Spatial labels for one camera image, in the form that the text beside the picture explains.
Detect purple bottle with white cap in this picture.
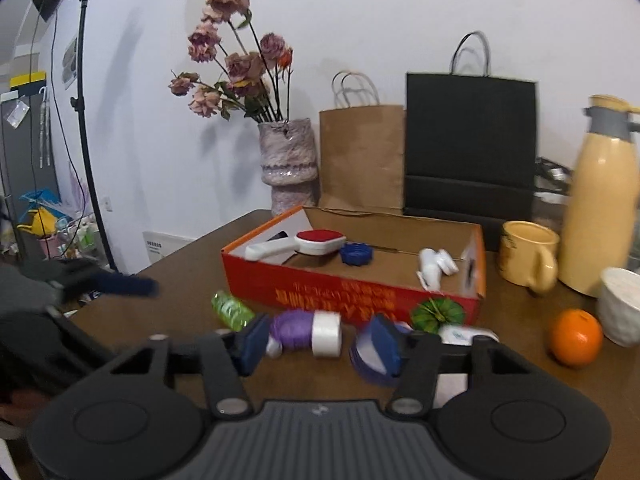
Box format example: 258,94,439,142
265,310,343,359

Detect yellow mug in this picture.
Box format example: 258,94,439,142
498,221,560,297

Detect wall poster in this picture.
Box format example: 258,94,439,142
61,35,81,91

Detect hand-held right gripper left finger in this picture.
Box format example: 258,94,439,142
105,312,271,418

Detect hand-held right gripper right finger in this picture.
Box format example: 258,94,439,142
372,314,531,417

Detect red cardboard box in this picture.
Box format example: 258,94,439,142
221,205,487,333

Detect blue bottle cap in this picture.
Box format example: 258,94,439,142
340,241,373,266

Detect dark grey board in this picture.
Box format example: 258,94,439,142
0,72,61,206

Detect yellow plastic item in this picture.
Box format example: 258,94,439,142
17,207,56,238

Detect white red lint brush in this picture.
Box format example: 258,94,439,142
244,230,347,262

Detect blue white bowl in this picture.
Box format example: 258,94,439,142
349,317,416,387

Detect white textured bowl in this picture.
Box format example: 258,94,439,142
595,267,640,348

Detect mottled pink vase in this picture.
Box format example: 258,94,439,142
257,118,319,218

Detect black paper bag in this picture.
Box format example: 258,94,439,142
404,31,538,223

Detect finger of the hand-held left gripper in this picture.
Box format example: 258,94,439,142
47,259,161,306

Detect blue bag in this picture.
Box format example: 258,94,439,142
17,189,61,211

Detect yellow thermos jug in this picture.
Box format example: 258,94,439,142
557,94,640,298

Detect orange fruit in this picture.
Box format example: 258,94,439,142
546,308,605,368

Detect dried pink roses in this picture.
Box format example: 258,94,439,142
169,0,295,123

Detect white panel heater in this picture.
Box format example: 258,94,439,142
142,230,193,263

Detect black light cable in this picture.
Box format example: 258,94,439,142
47,10,91,221

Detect black cable bundle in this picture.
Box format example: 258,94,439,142
534,156,573,196

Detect green plastic bottle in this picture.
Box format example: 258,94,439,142
211,290,256,332

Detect white plastic case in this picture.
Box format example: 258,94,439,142
416,247,460,291

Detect brown paper bag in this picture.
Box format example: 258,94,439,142
319,71,406,213

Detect white translucent container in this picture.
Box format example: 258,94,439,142
439,325,501,348

